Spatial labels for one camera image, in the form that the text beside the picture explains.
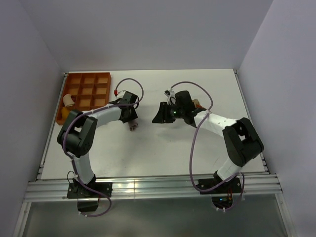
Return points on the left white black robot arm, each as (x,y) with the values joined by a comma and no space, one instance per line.
(77,133)

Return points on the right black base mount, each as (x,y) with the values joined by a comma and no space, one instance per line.
(230,187)

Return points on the grey sock red stripes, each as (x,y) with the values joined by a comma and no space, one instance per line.
(132,125)

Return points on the tan argyle sock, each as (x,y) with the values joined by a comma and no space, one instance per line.
(197,103)

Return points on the orange compartment tray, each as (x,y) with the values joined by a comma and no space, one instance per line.
(88,90)

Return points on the black box under rail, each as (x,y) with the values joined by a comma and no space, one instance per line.
(87,206)

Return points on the aluminium frame rail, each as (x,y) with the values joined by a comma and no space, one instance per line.
(148,187)

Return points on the rolled yellow sock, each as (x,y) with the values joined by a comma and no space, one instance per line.
(65,112)

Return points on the rolled beige sock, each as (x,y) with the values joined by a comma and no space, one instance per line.
(68,101)

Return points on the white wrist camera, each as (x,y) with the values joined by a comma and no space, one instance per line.
(119,92)
(170,93)

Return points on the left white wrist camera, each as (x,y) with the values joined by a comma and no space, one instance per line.
(119,92)

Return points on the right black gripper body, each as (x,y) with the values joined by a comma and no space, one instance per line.
(180,111)

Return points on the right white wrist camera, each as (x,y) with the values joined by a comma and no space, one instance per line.
(170,93)

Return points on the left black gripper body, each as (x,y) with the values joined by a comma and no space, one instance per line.
(132,116)

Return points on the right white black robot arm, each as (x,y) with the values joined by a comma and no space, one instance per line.
(241,139)

